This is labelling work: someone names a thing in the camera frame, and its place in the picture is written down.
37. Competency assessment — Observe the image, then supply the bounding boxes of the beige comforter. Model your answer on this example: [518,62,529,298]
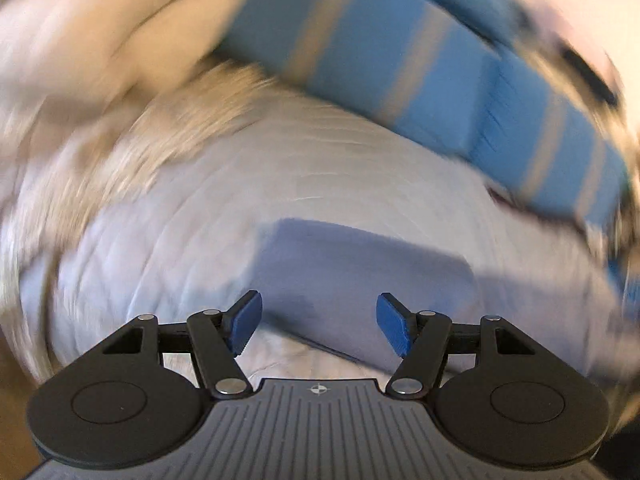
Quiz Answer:
[0,0,261,126]

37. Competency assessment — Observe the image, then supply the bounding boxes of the quilted pale bedspread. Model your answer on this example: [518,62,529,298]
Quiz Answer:
[0,60,631,411]

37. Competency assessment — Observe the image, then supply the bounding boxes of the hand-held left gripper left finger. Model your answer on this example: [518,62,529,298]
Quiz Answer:
[100,290,263,401]

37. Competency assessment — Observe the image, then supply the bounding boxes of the lavender grey sweatpants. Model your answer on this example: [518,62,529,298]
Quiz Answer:
[255,217,476,371]

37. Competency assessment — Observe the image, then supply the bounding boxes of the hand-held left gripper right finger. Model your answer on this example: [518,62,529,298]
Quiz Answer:
[376,292,543,401]

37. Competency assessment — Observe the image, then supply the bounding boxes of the plain blue pillow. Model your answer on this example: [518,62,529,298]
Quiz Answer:
[450,0,526,51]

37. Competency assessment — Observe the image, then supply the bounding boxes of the blue pillow with beige stripes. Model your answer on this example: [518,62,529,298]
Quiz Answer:
[220,0,501,156]
[470,55,631,231]

